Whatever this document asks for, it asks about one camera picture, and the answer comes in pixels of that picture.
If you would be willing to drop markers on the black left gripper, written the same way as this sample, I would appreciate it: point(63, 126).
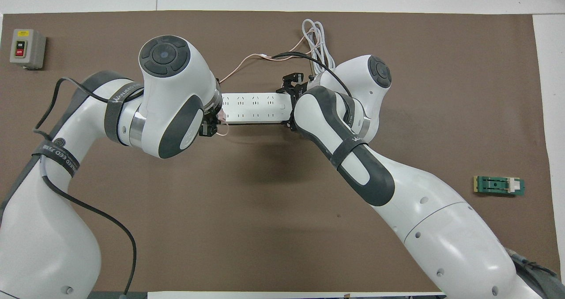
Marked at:
point(218, 98)

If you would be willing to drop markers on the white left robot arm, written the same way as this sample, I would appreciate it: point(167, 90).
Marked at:
point(167, 96)

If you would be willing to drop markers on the green circuit board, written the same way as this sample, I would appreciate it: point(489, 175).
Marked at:
point(496, 185)

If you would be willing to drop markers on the white power strip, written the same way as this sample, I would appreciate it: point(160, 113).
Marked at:
point(256, 109)

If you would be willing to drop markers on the pink charger plug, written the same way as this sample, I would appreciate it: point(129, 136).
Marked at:
point(223, 115)

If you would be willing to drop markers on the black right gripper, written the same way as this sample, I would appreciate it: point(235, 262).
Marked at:
point(299, 91)

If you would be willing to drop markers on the grey on-off switch box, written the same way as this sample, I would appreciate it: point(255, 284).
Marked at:
point(26, 47)

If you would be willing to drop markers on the brown table mat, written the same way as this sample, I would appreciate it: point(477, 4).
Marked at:
point(265, 246)

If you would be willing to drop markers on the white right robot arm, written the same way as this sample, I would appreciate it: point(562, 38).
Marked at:
point(419, 210)

